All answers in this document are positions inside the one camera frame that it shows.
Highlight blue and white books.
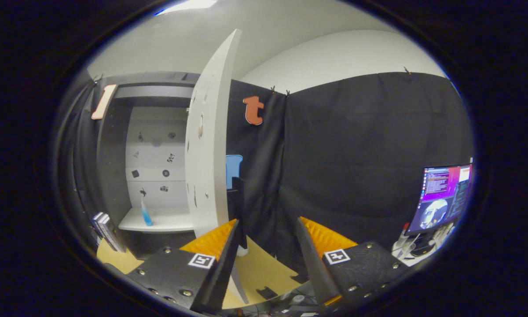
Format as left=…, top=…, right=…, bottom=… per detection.
left=91, top=212, right=127, bottom=253

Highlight computer monitor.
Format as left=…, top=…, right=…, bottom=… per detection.
left=406, top=163, right=474, bottom=236

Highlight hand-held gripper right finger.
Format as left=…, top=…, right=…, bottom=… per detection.
left=296, top=216, right=410, bottom=306

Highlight black door handle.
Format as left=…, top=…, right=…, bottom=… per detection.
left=227, top=177, right=248, bottom=251

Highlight white cabinet door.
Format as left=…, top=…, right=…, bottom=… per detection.
left=185, top=29, right=249, bottom=304

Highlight dark grey cabinet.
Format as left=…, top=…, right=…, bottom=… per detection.
left=96, top=71, right=203, bottom=260

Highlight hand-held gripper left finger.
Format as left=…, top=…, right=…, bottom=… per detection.
left=127, top=218, right=241, bottom=313

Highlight clear blue plastic item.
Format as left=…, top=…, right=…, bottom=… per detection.
left=140, top=195, right=154, bottom=227

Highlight black backdrop cloth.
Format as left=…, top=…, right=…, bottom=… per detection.
left=53, top=71, right=475, bottom=278

